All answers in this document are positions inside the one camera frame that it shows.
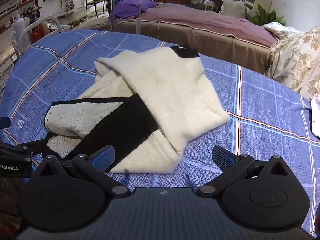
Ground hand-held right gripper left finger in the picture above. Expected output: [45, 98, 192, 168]
[37, 145, 131, 197]

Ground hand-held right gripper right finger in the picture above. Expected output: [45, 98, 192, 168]
[197, 145, 291, 197]

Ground cream and black sweater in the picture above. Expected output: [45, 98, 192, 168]
[44, 44, 230, 175]

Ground blue plaid bed sheet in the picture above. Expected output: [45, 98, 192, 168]
[0, 29, 320, 235]

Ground white cloth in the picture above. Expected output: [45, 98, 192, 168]
[309, 94, 320, 138]

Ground brown bed cover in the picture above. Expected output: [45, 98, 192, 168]
[74, 17, 273, 75]

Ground floral beige pillow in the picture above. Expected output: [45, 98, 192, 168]
[262, 22, 320, 98]

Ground purple blanket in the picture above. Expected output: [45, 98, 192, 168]
[139, 3, 278, 48]

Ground green plant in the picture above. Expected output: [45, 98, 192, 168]
[246, 4, 286, 27]

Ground cream cushion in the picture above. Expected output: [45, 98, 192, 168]
[221, 0, 247, 18]

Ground purple cloth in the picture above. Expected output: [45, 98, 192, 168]
[108, 0, 157, 22]

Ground gooseneck lamp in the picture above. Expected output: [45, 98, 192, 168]
[135, 0, 145, 35]
[111, 0, 118, 31]

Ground white metal bed rail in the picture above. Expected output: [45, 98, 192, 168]
[12, 15, 63, 56]

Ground wall shelves with bottles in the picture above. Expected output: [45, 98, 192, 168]
[0, 0, 42, 33]

